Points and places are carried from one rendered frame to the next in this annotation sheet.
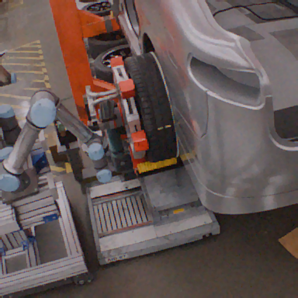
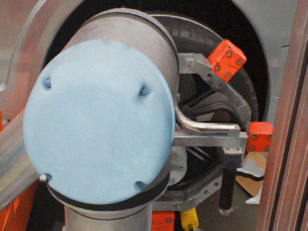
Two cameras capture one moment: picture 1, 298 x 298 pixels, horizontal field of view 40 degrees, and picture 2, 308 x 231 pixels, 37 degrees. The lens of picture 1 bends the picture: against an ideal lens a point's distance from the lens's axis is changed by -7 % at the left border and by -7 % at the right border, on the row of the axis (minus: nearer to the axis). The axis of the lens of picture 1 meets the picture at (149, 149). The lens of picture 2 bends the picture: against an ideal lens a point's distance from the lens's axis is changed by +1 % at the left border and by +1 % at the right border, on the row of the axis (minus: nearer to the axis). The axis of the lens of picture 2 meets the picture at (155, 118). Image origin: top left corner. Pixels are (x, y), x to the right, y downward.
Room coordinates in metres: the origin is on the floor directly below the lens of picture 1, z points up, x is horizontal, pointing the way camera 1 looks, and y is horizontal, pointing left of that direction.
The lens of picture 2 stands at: (2.23, 1.34, 1.58)
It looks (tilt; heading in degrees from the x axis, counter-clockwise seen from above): 28 degrees down; 271
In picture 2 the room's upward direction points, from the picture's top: 3 degrees clockwise
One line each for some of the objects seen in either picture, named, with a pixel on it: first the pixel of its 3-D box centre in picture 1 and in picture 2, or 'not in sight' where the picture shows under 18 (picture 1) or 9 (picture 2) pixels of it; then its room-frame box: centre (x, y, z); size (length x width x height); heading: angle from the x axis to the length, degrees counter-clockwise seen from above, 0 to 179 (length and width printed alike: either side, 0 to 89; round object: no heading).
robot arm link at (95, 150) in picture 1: (97, 154); not in sight; (1.74, 0.26, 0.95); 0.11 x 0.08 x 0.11; 8
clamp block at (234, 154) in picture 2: (95, 125); (229, 151); (2.04, 0.27, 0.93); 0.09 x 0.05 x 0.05; 96
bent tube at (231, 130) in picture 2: (105, 99); (202, 103); (2.12, 0.19, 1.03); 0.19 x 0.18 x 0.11; 96
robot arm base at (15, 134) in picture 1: (12, 131); not in sight; (2.27, 0.84, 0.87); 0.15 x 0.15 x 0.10
